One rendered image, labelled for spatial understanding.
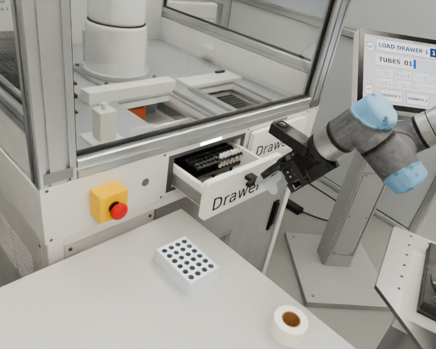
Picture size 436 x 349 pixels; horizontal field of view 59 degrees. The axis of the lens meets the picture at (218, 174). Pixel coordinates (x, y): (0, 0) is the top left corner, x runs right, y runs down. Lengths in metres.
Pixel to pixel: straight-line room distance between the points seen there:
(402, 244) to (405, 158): 0.48
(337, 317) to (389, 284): 0.96
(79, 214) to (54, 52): 0.36
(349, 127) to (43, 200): 0.61
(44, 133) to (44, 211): 0.17
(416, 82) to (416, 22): 0.86
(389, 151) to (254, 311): 0.42
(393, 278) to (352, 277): 1.09
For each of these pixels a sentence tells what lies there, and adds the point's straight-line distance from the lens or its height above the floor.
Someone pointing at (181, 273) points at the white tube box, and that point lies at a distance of 0.86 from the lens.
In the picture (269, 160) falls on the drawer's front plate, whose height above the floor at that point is 0.92.
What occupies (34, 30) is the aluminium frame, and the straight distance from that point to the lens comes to 0.72.
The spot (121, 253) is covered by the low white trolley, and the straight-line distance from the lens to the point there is 0.95.
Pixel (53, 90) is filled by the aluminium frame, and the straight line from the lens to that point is 0.76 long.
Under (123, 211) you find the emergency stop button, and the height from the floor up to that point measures 0.88.
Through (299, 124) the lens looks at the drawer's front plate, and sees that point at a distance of 1.39.
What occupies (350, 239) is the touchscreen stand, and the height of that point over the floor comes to 0.23.
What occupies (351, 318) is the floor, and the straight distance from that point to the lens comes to 2.04.
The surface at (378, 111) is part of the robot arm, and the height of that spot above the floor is 1.20.
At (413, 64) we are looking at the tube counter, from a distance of 1.74.
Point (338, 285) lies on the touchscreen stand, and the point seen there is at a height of 0.04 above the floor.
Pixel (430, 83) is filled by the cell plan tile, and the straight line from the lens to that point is 1.75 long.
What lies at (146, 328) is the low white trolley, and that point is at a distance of 0.82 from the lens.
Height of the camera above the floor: 1.42
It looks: 31 degrees down
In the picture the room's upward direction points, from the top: 10 degrees clockwise
